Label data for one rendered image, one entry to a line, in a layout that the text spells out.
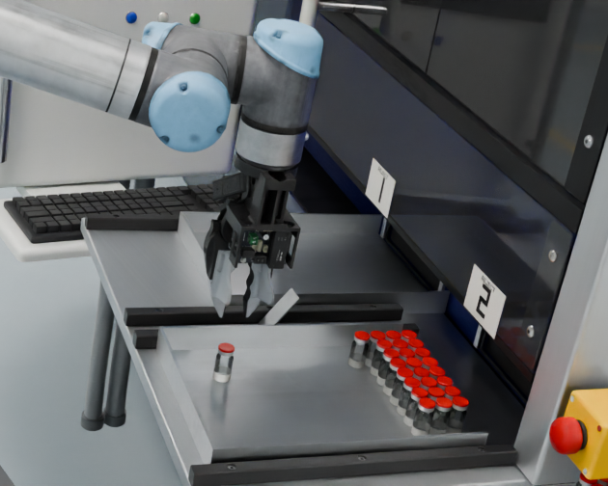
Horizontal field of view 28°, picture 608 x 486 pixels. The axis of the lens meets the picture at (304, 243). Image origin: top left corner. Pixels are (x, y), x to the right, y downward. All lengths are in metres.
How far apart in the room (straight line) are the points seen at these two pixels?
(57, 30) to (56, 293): 2.35
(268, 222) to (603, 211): 0.36
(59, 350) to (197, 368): 1.72
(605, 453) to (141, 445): 1.72
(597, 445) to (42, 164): 1.16
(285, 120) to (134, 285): 0.48
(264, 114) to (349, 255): 0.62
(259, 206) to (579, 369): 0.40
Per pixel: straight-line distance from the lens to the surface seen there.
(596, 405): 1.35
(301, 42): 1.29
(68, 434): 2.91
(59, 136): 2.13
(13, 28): 1.17
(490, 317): 1.51
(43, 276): 3.57
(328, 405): 1.50
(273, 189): 1.33
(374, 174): 1.81
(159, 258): 1.78
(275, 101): 1.31
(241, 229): 1.34
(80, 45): 1.17
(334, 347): 1.63
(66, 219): 1.99
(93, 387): 2.55
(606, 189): 1.32
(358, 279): 1.82
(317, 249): 1.89
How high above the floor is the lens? 1.68
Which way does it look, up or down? 25 degrees down
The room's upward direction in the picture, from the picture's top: 11 degrees clockwise
